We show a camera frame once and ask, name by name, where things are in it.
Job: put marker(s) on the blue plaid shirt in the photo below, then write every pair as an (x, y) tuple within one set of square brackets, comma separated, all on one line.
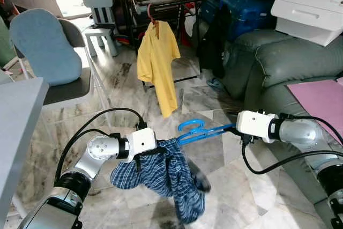
[(161, 175)]

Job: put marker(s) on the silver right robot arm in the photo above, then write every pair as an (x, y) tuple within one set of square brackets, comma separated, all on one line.
[(305, 132)]

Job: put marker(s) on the pink clothes hanger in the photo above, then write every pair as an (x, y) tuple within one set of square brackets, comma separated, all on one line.
[(154, 17)]

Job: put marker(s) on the blue slipper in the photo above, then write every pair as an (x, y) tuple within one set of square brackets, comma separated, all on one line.
[(215, 83)]

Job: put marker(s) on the pink mat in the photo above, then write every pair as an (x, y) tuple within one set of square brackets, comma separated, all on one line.
[(321, 103)]

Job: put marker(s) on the dark green leather sofa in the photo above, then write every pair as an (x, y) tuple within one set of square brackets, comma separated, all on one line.
[(278, 57)]

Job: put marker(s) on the yellow shirt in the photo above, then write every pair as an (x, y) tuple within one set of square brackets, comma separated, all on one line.
[(158, 63)]

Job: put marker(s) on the black garment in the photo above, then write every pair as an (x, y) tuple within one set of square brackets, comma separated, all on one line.
[(214, 46)]

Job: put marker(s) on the grey folding chair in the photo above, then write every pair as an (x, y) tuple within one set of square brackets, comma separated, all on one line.
[(69, 92)]

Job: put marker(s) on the blue storage box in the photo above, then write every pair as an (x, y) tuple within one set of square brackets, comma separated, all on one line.
[(246, 17)]

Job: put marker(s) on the white folding table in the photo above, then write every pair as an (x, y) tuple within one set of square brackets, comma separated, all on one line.
[(19, 122)]

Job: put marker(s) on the white drawer cabinet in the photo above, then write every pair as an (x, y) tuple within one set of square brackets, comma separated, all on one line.
[(316, 14)]

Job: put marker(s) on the blue chair cushion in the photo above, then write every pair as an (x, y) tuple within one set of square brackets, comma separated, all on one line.
[(45, 46)]

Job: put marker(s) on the black metal drying rack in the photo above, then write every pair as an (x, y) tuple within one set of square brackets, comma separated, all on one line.
[(124, 4)]

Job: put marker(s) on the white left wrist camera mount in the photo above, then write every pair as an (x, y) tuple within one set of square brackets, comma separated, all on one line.
[(142, 142)]

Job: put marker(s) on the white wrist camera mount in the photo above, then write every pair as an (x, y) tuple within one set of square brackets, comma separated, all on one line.
[(142, 142), (257, 124)]

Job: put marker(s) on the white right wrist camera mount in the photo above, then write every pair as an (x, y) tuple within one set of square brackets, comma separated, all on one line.
[(257, 124)]

